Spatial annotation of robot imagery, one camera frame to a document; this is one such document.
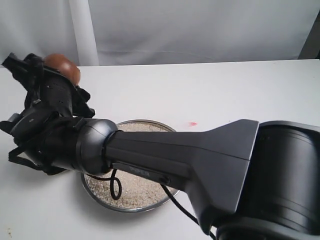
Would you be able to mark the rice in steel tray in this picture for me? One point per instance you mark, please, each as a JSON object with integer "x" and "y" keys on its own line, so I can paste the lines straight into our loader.
{"x": 140, "y": 190}

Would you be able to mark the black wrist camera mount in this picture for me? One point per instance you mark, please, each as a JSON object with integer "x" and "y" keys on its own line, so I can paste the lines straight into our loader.
{"x": 28, "y": 72}

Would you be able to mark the round steel tray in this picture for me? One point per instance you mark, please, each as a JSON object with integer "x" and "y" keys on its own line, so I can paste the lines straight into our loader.
{"x": 140, "y": 207}

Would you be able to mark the white backdrop curtain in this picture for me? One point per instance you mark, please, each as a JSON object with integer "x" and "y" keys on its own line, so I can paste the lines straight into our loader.
{"x": 146, "y": 32}

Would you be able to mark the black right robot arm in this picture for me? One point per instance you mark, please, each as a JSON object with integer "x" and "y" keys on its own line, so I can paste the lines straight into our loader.
{"x": 249, "y": 180}

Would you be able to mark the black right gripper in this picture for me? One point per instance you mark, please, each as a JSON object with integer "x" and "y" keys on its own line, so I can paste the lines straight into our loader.
{"x": 60, "y": 96}

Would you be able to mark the brown wooden cup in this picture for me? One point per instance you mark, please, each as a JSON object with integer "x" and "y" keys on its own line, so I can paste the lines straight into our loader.
{"x": 66, "y": 67}

